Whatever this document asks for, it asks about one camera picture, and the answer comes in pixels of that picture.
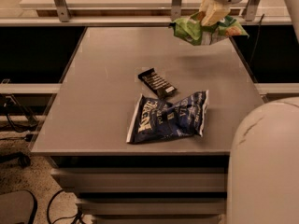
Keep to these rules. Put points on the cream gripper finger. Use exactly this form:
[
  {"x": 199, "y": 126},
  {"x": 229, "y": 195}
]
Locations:
[
  {"x": 213, "y": 12},
  {"x": 205, "y": 0}
]

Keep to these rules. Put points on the green rice chip bag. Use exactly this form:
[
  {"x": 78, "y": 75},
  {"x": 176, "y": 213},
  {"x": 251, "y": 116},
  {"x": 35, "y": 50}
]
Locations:
[{"x": 192, "y": 31}]

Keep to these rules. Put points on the blue chip bag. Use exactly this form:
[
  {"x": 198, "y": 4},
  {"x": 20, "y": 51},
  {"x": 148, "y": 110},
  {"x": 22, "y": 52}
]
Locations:
[{"x": 155, "y": 119}]

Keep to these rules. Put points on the black snack bar wrapper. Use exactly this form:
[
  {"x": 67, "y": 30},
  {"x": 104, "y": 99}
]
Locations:
[{"x": 160, "y": 86}]

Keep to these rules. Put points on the grey drawer cabinet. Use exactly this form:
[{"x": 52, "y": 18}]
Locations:
[{"x": 146, "y": 189}]

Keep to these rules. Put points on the grey chair seat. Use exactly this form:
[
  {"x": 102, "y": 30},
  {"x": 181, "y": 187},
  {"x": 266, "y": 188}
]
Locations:
[{"x": 18, "y": 207}]

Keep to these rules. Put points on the right metal bracket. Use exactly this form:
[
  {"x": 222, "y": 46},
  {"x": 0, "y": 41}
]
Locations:
[{"x": 249, "y": 13}]

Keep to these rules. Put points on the metal bracket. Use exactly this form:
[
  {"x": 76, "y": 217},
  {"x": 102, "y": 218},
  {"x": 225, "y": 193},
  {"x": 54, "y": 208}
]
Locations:
[
  {"x": 62, "y": 10},
  {"x": 249, "y": 13},
  {"x": 175, "y": 9}
]

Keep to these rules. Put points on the middle metal bracket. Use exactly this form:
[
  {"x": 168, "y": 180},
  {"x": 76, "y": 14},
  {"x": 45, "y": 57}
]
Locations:
[{"x": 175, "y": 9}]

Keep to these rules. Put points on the left metal bracket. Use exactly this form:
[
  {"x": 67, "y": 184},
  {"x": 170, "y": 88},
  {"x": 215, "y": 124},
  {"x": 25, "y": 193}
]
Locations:
[{"x": 62, "y": 10}]

